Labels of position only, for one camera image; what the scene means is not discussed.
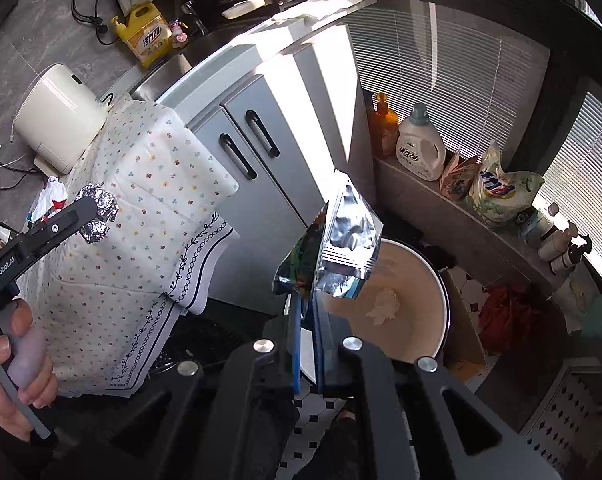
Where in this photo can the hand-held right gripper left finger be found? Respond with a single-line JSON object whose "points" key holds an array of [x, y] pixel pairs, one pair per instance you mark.
{"points": [[296, 345]]}

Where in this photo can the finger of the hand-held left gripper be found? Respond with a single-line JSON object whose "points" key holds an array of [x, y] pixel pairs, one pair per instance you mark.
{"points": [[63, 220]]}

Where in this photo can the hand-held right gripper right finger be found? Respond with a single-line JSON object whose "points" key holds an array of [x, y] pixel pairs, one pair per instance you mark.
{"points": [[323, 345]]}

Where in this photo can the aluminium foil ball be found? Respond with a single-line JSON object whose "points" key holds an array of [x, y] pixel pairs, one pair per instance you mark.
{"points": [[106, 205]]}

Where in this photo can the round beige trash bin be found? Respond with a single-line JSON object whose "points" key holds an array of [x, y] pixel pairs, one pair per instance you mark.
{"points": [[411, 310]]}

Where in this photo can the silver foil snack bag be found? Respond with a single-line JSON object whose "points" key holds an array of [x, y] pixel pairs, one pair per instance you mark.
{"points": [[346, 240]]}

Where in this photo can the person's left hand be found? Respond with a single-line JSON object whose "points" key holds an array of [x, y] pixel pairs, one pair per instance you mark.
{"points": [[3, 400]]}

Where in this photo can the red white crumpled wrapper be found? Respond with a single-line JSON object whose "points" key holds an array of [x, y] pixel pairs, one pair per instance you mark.
{"points": [[48, 197]]}

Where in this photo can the floral white tablecloth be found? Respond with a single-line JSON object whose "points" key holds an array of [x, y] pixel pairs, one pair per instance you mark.
{"points": [[131, 260]]}

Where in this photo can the white countertop appliance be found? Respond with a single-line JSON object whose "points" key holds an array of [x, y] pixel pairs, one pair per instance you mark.
{"points": [[56, 105]]}

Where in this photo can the stainless steel sink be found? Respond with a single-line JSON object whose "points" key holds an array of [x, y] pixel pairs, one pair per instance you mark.
{"points": [[156, 80]]}

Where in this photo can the grey kitchen cabinet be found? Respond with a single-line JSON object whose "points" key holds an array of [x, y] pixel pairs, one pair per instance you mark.
{"points": [[281, 160]]}

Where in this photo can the red cloth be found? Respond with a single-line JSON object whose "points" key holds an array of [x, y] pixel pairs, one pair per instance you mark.
{"points": [[511, 312]]}

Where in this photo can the yellow detergent refill pouch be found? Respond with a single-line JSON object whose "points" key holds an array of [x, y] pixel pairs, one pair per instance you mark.
{"points": [[146, 35]]}

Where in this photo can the orange snack packet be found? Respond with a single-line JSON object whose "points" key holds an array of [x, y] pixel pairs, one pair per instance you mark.
{"points": [[458, 177]]}

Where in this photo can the pink figurine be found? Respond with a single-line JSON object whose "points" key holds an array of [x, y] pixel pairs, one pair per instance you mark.
{"points": [[180, 34]]}

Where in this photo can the white laundry detergent bottle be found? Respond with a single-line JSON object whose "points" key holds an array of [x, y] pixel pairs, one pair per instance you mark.
{"points": [[421, 147]]}

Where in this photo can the orange liquid bottle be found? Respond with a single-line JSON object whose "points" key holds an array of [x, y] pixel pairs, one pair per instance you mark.
{"points": [[383, 127]]}

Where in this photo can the green white refill bag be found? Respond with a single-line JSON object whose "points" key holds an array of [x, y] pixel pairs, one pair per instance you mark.
{"points": [[501, 190]]}

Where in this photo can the chrome faucet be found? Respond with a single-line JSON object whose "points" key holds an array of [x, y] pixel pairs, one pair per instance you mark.
{"points": [[193, 17]]}

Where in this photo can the small white bottle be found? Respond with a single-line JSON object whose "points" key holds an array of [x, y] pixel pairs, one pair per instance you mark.
{"points": [[556, 245]]}

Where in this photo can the white patterned storage box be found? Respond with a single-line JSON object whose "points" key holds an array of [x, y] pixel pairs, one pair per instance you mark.
{"points": [[576, 415]]}

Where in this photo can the brown pump bottle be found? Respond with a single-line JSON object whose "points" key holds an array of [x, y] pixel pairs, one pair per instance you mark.
{"points": [[571, 257]]}

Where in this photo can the white soap bar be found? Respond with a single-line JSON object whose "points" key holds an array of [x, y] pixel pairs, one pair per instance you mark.
{"points": [[237, 10]]}

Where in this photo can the wide white window blind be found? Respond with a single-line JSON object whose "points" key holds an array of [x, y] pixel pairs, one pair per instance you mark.
{"points": [[456, 75]]}

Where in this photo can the narrow white window blind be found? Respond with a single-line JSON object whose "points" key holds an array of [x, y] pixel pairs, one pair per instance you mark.
{"points": [[586, 170]]}

